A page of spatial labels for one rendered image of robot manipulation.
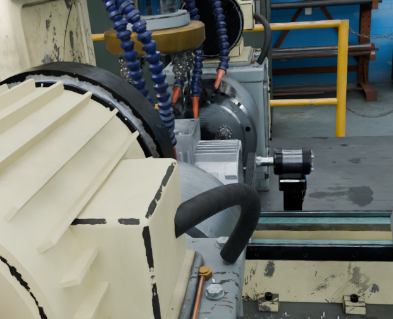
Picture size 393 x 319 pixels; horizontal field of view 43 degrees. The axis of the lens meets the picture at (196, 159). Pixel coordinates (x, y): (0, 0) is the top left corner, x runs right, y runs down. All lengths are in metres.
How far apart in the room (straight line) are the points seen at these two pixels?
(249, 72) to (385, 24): 4.73
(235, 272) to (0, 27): 0.53
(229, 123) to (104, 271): 0.91
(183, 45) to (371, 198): 0.79
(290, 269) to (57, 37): 0.62
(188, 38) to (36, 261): 0.66
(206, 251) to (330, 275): 0.52
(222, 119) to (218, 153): 0.24
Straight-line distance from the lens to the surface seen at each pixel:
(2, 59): 0.84
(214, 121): 1.17
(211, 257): 0.51
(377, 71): 6.11
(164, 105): 0.73
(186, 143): 0.92
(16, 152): 0.28
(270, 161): 1.11
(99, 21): 4.25
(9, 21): 0.84
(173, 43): 0.85
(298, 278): 1.01
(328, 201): 1.42
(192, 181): 0.70
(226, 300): 0.46
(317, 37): 5.96
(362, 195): 1.46
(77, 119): 0.36
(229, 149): 0.94
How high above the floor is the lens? 1.44
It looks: 21 degrees down
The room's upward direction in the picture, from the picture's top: 5 degrees counter-clockwise
